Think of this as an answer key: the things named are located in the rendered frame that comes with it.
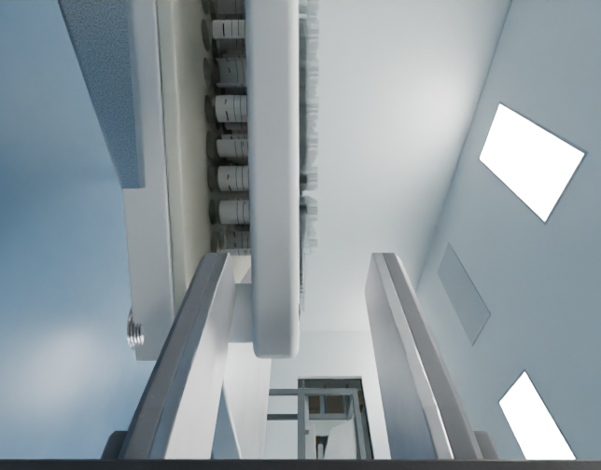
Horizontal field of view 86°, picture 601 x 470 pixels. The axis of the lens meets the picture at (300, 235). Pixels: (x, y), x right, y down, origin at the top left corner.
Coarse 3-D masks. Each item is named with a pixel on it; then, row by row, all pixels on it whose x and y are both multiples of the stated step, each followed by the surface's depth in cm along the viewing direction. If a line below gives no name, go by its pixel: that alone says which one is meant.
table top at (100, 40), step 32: (64, 0) 14; (96, 0) 14; (96, 32) 15; (128, 32) 15; (96, 64) 15; (128, 64) 15; (96, 96) 16; (128, 96) 16; (128, 128) 17; (128, 160) 18; (224, 384) 31; (256, 384) 53; (224, 416) 34; (256, 416) 53; (224, 448) 38; (256, 448) 53
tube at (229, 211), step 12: (216, 204) 17; (228, 204) 17; (240, 204) 17; (300, 204) 17; (312, 204) 17; (216, 216) 17; (228, 216) 17; (240, 216) 17; (300, 216) 17; (312, 216) 17
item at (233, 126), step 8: (216, 16) 17; (224, 16) 17; (232, 16) 17; (240, 16) 17; (304, 16) 17; (312, 16) 17; (216, 56) 17; (224, 56) 17; (232, 56) 17; (240, 56) 17; (304, 56) 17; (312, 56) 17; (216, 88) 17; (224, 88) 17; (232, 88) 17; (240, 88) 17; (304, 88) 17; (312, 88) 17; (224, 128) 18; (232, 128) 18; (240, 128) 18; (304, 128) 18; (312, 128) 18; (224, 160) 20; (232, 160) 20; (240, 160) 20; (304, 160) 20; (312, 160) 20
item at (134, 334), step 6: (132, 312) 14; (132, 318) 13; (132, 324) 13; (132, 330) 13; (138, 330) 13; (132, 336) 13; (138, 336) 13; (132, 342) 13; (138, 342) 13; (132, 348) 14
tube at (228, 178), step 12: (216, 168) 16; (228, 168) 16; (240, 168) 16; (300, 168) 16; (312, 168) 16; (216, 180) 16; (228, 180) 16; (240, 180) 16; (300, 180) 16; (312, 180) 16
